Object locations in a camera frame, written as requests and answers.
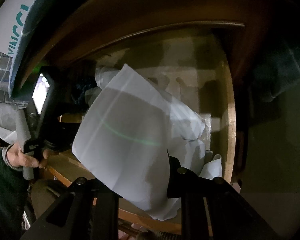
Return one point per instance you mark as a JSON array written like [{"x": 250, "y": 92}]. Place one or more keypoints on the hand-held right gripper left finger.
[{"x": 105, "y": 205}]

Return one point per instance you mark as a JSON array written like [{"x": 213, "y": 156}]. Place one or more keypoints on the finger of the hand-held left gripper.
[{"x": 65, "y": 137}]

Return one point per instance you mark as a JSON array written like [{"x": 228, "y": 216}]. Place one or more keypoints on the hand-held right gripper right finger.
[{"x": 173, "y": 180}]

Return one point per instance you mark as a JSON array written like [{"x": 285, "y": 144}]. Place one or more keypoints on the thin white cloth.
[{"x": 125, "y": 130}]

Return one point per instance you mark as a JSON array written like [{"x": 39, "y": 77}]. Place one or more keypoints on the wooden drawer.
[{"x": 230, "y": 130}]

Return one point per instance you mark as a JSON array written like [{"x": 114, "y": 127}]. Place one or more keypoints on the white shoe box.
[{"x": 5, "y": 32}]

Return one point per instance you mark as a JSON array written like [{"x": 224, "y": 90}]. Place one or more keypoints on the person's left forearm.
[{"x": 5, "y": 195}]

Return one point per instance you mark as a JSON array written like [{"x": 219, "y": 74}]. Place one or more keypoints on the person's left hand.
[{"x": 17, "y": 158}]

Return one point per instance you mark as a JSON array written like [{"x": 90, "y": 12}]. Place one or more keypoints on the grey plaid quilt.
[{"x": 0, "y": 67}]

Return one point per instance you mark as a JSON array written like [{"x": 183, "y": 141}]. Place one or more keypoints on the white crumpled garment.
[{"x": 105, "y": 75}]

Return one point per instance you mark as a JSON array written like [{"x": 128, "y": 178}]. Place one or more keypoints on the wooden nightstand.
[{"x": 140, "y": 10}]

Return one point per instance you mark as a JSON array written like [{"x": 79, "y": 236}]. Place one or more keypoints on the blue checked cloth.
[{"x": 277, "y": 75}]

